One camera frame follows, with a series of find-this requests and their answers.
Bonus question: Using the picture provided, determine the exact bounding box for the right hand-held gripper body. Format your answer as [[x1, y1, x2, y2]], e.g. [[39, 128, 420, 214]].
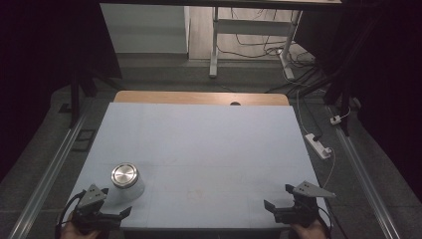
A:
[[274, 180, 336, 229]]

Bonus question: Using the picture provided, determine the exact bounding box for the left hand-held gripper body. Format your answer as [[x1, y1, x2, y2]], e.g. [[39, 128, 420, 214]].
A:
[[71, 183, 122, 235]]

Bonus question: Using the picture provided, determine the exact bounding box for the person's right hand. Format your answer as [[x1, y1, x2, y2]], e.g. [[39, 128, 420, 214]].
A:
[[289, 218, 329, 239]]

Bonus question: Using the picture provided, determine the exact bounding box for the person's left hand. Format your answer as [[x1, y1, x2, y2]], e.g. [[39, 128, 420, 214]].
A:
[[59, 212, 101, 239]]

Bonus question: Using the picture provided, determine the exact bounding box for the white power strip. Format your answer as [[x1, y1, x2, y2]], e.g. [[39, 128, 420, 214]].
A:
[[305, 132, 332, 160]]

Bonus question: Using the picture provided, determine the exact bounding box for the pale blue table board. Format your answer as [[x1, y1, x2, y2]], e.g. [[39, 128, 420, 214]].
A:
[[58, 102, 333, 231]]

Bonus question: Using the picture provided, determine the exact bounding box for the black metal stand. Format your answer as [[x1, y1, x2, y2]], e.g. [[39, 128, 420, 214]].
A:
[[322, 63, 353, 137], [68, 64, 101, 128]]

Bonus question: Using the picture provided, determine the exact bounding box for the wooden table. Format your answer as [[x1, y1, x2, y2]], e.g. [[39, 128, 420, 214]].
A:
[[113, 90, 291, 108]]

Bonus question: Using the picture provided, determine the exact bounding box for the black curtain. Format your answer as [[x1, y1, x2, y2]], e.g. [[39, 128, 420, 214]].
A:
[[0, 0, 122, 183], [295, 0, 422, 200]]

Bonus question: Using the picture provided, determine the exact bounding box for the left hand-held gripper cable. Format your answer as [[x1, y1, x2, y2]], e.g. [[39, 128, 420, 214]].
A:
[[54, 190, 87, 239]]

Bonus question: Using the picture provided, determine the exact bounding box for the hand-held gripper cable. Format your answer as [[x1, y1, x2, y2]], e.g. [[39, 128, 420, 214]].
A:
[[54, 190, 87, 239], [316, 205, 349, 239]]

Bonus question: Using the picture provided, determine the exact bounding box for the right hand-held gripper cable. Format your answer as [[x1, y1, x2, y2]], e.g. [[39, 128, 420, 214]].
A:
[[316, 205, 349, 239]]

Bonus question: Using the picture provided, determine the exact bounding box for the metal floor rail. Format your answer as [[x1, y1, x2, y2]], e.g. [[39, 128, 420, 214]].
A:
[[326, 106, 402, 239], [8, 111, 89, 239]]

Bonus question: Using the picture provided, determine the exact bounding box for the thin white cable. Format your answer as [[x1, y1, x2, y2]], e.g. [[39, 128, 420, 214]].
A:
[[296, 89, 336, 192]]

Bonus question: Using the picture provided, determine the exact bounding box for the black floor cable tangle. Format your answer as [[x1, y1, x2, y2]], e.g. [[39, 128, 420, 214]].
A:
[[217, 8, 327, 96]]

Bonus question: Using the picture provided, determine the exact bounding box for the white wall panel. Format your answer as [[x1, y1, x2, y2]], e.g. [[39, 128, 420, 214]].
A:
[[100, 3, 191, 54]]

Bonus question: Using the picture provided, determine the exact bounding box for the white desk frame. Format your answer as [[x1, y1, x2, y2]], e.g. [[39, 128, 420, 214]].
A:
[[208, 6, 304, 81]]

